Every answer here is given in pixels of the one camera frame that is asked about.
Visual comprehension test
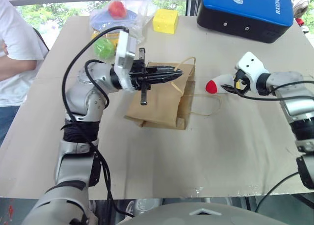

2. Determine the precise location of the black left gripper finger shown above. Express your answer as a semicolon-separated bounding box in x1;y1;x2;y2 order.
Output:
146;66;184;77
146;74;183;85

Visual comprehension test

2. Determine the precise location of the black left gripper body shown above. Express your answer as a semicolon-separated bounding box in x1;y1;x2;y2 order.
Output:
128;48;151;106

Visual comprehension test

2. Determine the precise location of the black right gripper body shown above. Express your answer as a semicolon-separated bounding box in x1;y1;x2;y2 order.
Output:
233;70;252;95

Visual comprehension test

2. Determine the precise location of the white plush toy red tip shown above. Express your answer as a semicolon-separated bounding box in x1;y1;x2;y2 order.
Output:
205;74;234;95

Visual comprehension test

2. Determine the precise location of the brown paper bag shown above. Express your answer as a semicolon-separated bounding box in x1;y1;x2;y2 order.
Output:
123;56;222;131

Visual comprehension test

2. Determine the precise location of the green plush toy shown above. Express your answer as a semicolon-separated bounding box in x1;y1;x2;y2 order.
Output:
94;37;115;59

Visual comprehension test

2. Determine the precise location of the yellow cheese plush toy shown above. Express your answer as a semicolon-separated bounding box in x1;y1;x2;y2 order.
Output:
152;9;179;35

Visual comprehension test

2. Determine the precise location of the clear plastic bag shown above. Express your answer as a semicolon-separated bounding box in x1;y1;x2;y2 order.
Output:
90;0;158;45

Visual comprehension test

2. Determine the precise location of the blue plush toy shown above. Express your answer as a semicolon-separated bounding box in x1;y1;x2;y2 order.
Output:
92;9;139;32

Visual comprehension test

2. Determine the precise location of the red plush apple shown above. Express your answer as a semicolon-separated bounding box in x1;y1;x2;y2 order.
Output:
108;0;127;20

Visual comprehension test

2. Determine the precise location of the white and red plush toy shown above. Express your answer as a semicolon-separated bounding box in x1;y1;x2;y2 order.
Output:
286;0;312;35

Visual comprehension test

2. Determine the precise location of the brown cardboard table cover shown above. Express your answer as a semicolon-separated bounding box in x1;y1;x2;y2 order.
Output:
0;15;314;200

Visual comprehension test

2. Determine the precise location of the blue and black case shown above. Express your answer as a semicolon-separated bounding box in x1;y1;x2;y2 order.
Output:
196;0;294;44

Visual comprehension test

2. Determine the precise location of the person in white shirt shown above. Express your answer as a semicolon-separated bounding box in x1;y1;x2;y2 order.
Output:
0;0;50;147

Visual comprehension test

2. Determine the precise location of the grey robot torso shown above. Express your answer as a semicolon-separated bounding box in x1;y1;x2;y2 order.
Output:
119;201;294;225

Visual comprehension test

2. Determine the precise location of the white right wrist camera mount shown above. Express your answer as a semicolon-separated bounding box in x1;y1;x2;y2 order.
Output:
235;51;270;91

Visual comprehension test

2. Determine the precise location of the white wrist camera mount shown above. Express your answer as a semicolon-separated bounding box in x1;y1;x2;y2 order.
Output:
113;30;137;90
235;51;270;91

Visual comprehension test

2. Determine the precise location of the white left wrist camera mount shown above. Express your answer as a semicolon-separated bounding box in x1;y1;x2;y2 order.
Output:
113;30;137;90

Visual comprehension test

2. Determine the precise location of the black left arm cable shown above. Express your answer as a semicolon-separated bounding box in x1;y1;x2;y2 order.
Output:
61;26;135;219

